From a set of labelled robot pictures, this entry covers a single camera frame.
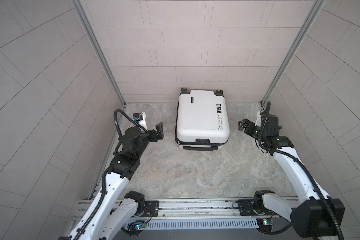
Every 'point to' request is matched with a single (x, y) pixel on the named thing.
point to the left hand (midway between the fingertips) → (158, 122)
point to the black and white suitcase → (202, 121)
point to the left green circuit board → (136, 225)
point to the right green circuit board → (268, 221)
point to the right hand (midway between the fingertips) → (242, 124)
